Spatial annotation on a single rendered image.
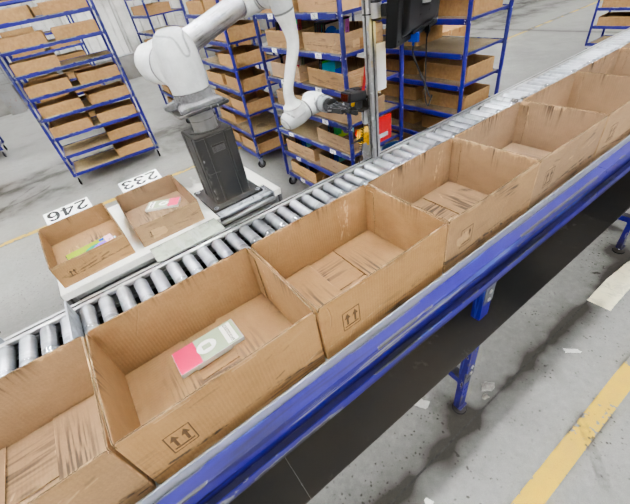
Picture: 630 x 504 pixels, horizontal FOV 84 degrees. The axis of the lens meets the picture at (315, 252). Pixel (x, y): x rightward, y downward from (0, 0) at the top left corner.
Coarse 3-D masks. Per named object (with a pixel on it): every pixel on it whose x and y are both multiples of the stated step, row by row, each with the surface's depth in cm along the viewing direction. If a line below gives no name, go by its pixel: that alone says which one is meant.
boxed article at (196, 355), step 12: (228, 324) 89; (204, 336) 87; (216, 336) 87; (228, 336) 86; (240, 336) 85; (192, 348) 85; (204, 348) 84; (216, 348) 84; (228, 348) 84; (180, 360) 83; (192, 360) 82; (204, 360) 82; (180, 372) 80; (192, 372) 81
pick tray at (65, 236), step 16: (96, 208) 165; (64, 224) 160; (80, 224) 164; (96, 224) 168; (112, 224) 167; (48, 240) 158; (64, 240) 162; (80, 240) 159; (112, 240) 139; (48, 256) 142; (64, 256) 152; (80, 256) 134; (96, 256) 138; (112, 256) 142; (64, 272) 133; (80, 272) 137; (96, 272) 141
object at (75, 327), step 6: (66, 306) 118; (66, 312) 116; (72, 312) 121; (72, 318) 117; (78, 318) 124; (72, 324) 114; (78, 324) 120; (72, 330) 110; (78, 330) 116; (72, 336) 107; (78, 336) 113; (84, 336) 119
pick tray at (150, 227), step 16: (128, 192) 171; (144, 192) 175; (160, 192) 180; (176, 192) 182; (128, 208) 174; (144, 208) 174; (176, 208) 169; (192, 208) 154; (144, 224) 144; (160, 224) 148; (176, 224) 153; (192, 224) 157; (144, 240) 148
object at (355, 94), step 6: (348, 90) 161; (354, 90) 160; (360, 90) 162; (342, 96) 162; (348, 96) 159; (354, 96) 160; (360, 96) 162; (348, 102) 161; (354, 102) 165; (360, 102) 166; (354, 108) 167; (360, 108) 168
